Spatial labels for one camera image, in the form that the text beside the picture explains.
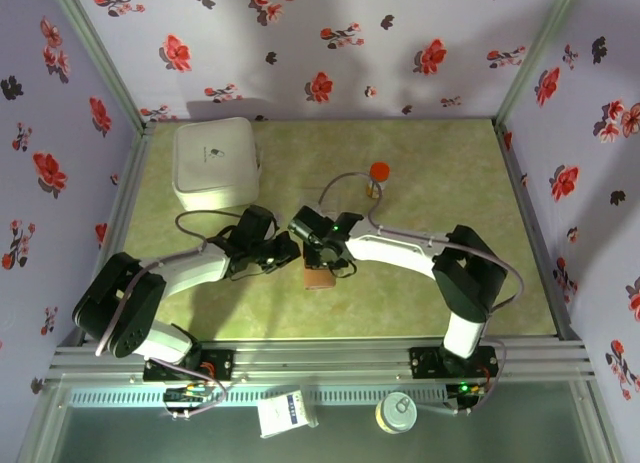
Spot tin can with pull tab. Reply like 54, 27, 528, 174
375, 391, 419, 435

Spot aluminium side rail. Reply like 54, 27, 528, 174
74, 122, 159, 347
492, 120, 584, 342

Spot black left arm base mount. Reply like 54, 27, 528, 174
142, 348, 236, 383

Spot white plastic storage box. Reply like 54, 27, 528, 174
172, 116, 264, 213

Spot grey slotted cable duct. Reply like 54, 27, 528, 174
67, 385, 451, 408

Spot aluminium frame post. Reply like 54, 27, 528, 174
492, 0, 584, 132
44, 0, 156, 134

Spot white blue paper box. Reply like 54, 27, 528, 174
256, 390, 321, 440

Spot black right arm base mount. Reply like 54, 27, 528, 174
408, 345, 500, 382

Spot brown card holder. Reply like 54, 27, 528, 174
303, 262, 336, 290

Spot grey left arm cable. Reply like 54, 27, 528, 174
94, 210, 246, 419

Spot long aluminium frame rail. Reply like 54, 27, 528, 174
44, 335, 599, 384

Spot orange cap pill bottle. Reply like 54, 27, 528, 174
364, 161, 392, 200

